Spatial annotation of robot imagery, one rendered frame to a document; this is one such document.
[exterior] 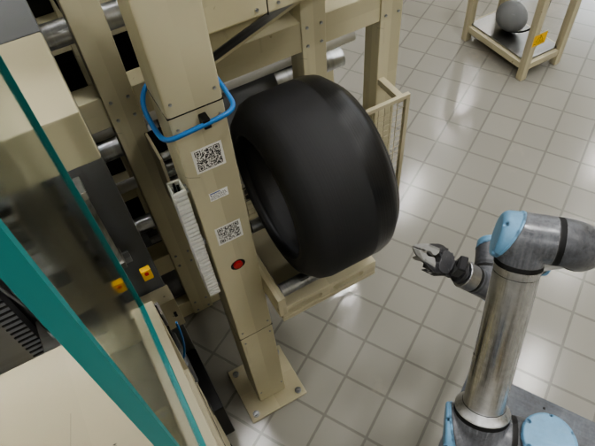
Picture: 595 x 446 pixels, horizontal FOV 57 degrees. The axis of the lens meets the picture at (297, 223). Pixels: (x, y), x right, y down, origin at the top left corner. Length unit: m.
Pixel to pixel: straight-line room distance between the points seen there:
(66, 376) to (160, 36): 0.76
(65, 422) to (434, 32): 3.75
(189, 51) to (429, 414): 1.91
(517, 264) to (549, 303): 1.58
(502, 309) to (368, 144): 0.52
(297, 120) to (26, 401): 0.90
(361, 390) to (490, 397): 1.09
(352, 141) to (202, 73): 0.45
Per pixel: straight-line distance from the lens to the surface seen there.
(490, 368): 1.53
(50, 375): 1.39
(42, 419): 1.36
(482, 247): 1.95
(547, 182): 3.44
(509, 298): 1.43
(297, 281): 1.76
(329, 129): 1.42
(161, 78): 1.15
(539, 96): 3.99
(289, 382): 2.60
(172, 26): 1.10
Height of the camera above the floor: 2.42
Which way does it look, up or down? 52 degrees down
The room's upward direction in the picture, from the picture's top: 6 degrees counter-clockwise
